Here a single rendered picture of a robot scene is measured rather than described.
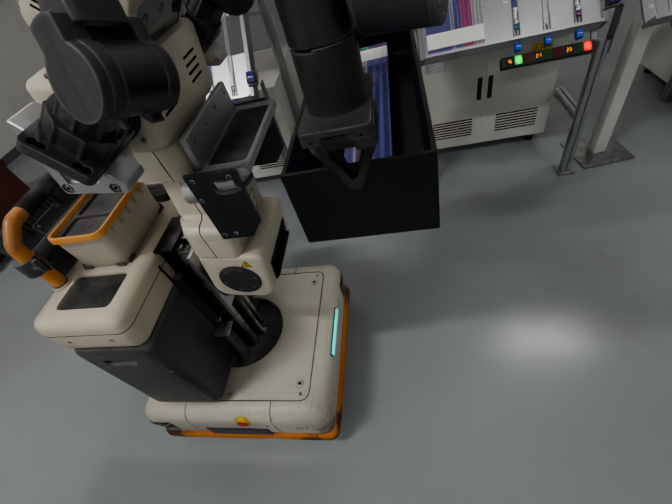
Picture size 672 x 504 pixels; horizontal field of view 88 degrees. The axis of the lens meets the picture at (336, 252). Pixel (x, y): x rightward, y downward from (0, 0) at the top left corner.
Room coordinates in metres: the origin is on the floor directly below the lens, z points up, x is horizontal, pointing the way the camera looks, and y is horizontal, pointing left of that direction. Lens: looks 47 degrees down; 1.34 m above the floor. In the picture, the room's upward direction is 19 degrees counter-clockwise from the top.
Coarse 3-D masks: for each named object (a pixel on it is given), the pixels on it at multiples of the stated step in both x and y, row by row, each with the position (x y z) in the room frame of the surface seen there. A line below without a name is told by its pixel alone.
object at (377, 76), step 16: (368, 48) 0.81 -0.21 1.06; (384, 48) 0.78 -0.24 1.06; (368, 64) 0.73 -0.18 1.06; (384, 64) 0.70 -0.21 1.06; (384, 80) 0.64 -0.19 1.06; (384, 96) 0.58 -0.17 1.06; (384, 112) 0.52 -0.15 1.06; (384, 128) 0.48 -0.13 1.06; (384, 144) 0.44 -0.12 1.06; (352, 160) 0.43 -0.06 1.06
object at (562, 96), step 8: (616, 8) 1.31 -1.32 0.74; (616, 16) 1.29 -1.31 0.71; (616, 24) 1.27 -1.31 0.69; (608, 32) 1.31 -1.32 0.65; (560, 88) 1.55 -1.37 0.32; (560, 96) 1.49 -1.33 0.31; (568, 96) 1.46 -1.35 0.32; (560, 104) 1.47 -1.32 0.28; (568, 104) 1.40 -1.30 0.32; (576, 104) 1.38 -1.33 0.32; (568, 112) 1.37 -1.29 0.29
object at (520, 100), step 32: (448, 64) 1.73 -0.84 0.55; (480, 64) 1.68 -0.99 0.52; (544, 64) 1.59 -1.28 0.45; (448, 96) 1.73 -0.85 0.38; (480, 96) 1.68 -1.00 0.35; (512, 96) 1.63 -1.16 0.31; (544, 96) 1.58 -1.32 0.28; (448, 128) 1.73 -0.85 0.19; (480, 128) 1.68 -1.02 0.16; (512, 128) 1.62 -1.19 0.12; (544, 128) 1.58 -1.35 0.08
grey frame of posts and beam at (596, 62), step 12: (600, 48) 1.28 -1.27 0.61; (600, 60) 1.28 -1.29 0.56; (588, 72) 1.31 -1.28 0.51; (600, 72) 1.27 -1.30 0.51; (588, 84) 1.28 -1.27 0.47; (588, 96) 1.29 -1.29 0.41; (576, 108) 1.31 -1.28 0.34; (588, 108) 1.27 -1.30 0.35; (576, 120) 1.29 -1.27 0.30; (576, 132) 1.29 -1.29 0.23; (576, 144) 1.27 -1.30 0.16; (564, 156) 1.30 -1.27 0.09; (564, 168) 1.28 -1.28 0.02
